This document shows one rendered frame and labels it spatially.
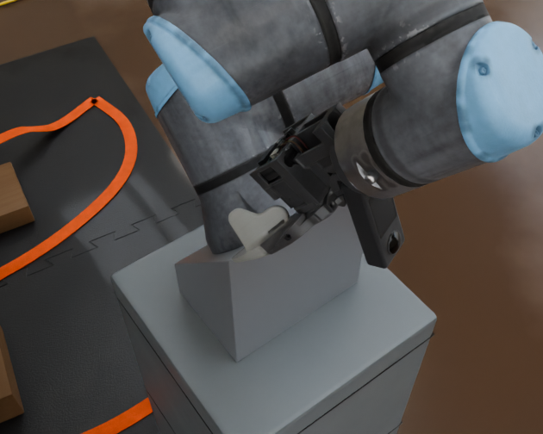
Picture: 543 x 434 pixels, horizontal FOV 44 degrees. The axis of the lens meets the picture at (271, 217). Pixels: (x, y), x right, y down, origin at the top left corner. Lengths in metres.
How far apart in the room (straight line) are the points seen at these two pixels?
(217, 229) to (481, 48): 0.53
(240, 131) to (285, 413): 0.42
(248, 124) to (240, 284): 0.22
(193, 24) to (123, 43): 2.69
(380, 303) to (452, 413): 0.93
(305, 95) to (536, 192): 1.78
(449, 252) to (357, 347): 1.28
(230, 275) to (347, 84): 0.30
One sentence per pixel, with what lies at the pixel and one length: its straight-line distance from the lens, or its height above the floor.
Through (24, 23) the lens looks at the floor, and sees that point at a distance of 3.43.
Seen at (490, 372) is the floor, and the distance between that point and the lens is 2.12.
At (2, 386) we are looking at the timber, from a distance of 1.99.
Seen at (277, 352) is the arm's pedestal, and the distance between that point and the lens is 1.08.
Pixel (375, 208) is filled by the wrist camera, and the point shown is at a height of 1.31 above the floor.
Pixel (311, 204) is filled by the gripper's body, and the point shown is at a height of 1.30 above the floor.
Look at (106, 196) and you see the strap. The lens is 2.46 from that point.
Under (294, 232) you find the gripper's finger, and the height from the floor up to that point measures 1.28.
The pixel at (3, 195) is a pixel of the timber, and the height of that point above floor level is 0.10.
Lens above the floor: 1.80
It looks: 50 degrees down
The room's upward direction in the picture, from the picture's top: straight up
